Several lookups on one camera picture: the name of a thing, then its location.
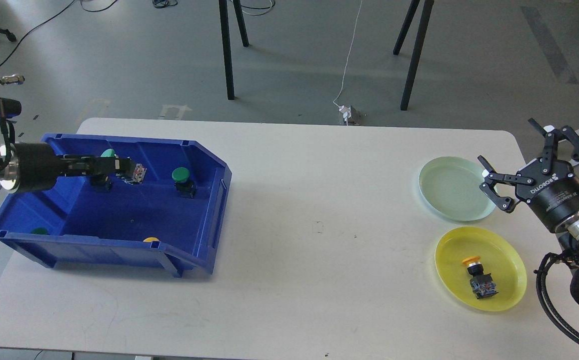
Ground yellow push button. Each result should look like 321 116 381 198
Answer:
461 255 499 300

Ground black floor cable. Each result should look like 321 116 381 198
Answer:
0 0 118 91

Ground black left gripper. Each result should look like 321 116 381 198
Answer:
0 142 115 194

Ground white cable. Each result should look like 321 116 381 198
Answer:
332 0 364 108

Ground right black tripod legs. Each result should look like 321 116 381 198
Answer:
392 0 435 111

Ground left black tripod legs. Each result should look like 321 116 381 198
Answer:
218 0 250 101

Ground black tripod legs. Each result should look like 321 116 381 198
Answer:
392 0 435 111
218 0 250 101

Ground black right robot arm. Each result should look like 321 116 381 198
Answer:
478 118 579 346

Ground yellow plate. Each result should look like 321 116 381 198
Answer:
434 227 528 312

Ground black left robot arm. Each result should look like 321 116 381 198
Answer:
0 74 147 194

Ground blue plastic bin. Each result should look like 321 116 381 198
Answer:
0 133 232 278

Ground light green plate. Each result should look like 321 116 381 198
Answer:
417 156 495 223

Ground green push button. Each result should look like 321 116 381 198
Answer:
100 148 147 185
171 166 197 199

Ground green button bottom left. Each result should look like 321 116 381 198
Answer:
30 227 50 236

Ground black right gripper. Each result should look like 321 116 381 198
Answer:
477 118 579 235

